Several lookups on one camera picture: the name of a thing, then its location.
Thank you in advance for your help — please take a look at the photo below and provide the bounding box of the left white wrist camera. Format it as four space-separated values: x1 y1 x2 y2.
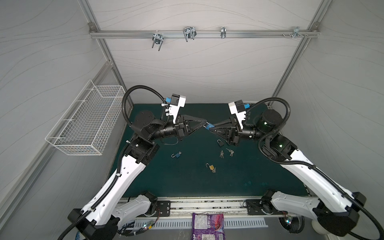
165 94 186 119

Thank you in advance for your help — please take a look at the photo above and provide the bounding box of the white cable duct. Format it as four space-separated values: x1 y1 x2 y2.
126 218 268 231

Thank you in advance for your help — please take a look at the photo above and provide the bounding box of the metal hook clamp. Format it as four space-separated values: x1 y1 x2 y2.
152 33 164 51
282 27 309 40
183 27 197 42

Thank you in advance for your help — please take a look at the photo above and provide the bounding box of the green table mat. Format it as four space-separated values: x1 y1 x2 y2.
109 103 310 198

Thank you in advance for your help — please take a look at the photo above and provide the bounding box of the metal hook clamp right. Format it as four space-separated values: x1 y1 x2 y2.
282 27 309 40

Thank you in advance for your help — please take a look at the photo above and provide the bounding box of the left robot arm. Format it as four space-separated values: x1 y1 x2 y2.
58 85 207 240

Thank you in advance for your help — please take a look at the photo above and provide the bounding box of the small blue padlock left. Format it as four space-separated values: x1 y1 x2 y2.
171 152 182 158

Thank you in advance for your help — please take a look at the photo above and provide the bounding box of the purple snack bag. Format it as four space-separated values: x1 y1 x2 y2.
191 213 226 240

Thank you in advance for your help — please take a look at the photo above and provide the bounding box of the aluminium top rail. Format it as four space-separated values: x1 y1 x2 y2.
90 29 321 39

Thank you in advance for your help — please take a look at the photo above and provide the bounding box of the black padlock with keys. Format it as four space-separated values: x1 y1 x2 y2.
217 139 225 147

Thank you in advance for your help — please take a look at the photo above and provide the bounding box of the blue padlock with keys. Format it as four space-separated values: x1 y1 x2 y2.
205 123 215 130

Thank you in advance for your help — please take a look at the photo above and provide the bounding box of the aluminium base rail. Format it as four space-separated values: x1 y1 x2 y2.
158 196 261 219

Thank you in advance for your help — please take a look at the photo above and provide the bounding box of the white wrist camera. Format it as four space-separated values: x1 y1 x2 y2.
165 94 186 119
228 100 250 130

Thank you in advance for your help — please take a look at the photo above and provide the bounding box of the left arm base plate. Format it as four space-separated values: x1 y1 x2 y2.
140 201 171 217

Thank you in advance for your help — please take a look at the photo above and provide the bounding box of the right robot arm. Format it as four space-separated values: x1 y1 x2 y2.
206 97 384 240

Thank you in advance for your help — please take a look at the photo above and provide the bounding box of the metal hook clamp middle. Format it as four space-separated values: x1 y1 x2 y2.
183 27 197 42

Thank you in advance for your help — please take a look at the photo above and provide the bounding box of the metal ring clamp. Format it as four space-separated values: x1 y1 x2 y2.
221 27 227 39

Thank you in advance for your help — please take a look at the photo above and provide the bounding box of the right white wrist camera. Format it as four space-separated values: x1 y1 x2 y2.
228 100 250 130

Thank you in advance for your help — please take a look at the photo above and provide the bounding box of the black cooling fan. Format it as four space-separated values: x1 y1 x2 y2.
278 216 305 234

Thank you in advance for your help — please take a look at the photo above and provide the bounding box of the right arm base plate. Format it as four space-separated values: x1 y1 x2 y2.
244 200 273 215

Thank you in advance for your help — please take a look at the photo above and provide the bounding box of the gold padlock with key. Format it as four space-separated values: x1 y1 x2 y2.
206 163 216 173

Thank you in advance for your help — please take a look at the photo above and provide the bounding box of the metal hook clamp left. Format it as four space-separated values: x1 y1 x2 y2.
152 33 164 51

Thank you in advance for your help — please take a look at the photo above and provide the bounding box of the white wire basket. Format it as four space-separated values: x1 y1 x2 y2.
45 80 125 156

